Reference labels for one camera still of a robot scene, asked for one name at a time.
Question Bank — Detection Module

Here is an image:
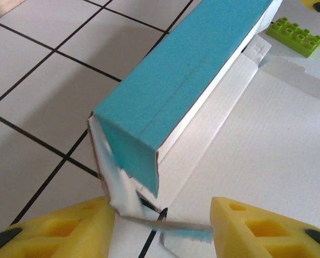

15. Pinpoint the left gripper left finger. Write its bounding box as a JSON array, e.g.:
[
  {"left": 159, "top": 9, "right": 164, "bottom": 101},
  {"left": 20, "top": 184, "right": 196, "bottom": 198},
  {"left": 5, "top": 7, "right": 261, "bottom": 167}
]
[{"left": 0, "top": 195, "right": 115, "bottom": 258}]

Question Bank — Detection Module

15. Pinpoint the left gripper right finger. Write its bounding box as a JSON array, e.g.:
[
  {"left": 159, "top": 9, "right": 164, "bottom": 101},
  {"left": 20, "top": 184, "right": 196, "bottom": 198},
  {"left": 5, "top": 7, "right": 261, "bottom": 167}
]
[{"left": 210, "top": 196, "right": 320, "bottom": 258}]

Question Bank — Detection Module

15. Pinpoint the green toy brick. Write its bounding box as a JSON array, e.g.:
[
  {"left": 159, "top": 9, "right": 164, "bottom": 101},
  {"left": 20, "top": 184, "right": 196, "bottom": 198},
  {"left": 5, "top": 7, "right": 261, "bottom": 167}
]
[{"left": 266, "top": 16, "right": 320, "bottom": 58}]

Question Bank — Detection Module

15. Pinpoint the white blue paper box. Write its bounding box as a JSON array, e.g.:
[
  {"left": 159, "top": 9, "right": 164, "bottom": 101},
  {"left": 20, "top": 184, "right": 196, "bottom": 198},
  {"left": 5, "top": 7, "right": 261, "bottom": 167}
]
[{"left": 87, "top": 0, "right": 320, "bottom": 258}]

